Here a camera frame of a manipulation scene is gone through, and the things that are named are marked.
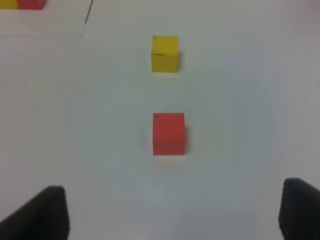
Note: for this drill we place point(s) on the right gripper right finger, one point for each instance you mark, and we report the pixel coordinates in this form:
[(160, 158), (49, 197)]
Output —
[(299, 213)]

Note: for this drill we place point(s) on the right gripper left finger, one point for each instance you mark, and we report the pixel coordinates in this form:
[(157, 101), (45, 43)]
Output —
[(44, 217)]

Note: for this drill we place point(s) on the template red block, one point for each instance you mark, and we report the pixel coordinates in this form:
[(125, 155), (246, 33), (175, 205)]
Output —
[(31, 4)]

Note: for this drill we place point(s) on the template yellow block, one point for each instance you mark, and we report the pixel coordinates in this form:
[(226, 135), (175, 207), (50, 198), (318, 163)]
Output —
[(9, 4)]

